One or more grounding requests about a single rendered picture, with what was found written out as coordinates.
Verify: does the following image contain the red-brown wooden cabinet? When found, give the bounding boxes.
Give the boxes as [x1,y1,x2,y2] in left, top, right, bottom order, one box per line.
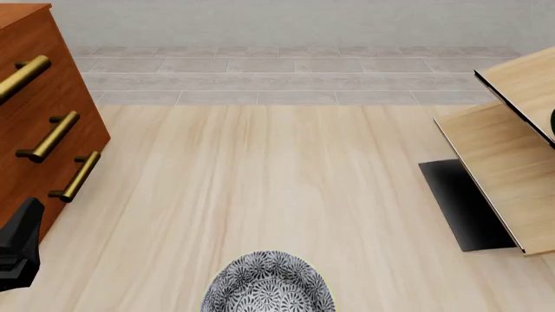
[0,3,112,244]

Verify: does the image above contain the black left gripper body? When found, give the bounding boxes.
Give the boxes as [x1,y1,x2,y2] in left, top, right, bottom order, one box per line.
[0,245,42,293]

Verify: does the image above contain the pale wooden wine rack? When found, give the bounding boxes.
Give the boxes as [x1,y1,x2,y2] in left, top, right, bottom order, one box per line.
[417,46,555,258]

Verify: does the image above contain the black-and-white patterned bowl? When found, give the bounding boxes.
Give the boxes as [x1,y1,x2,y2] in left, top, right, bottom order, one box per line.
[199,249,337,312]

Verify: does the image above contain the short brass drawer handle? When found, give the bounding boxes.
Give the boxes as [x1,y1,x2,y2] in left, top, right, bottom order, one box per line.
[47,150,102,205]

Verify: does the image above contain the long brass drawer handle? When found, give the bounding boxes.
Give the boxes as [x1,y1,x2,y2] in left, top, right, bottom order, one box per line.
[0,55,53,106]

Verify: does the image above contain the medium brass drawer handle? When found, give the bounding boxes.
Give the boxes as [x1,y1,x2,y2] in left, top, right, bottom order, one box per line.
[15,110,82,164]

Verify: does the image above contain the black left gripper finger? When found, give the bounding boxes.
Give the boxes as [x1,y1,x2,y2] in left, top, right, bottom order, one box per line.
[0,196,45,253]

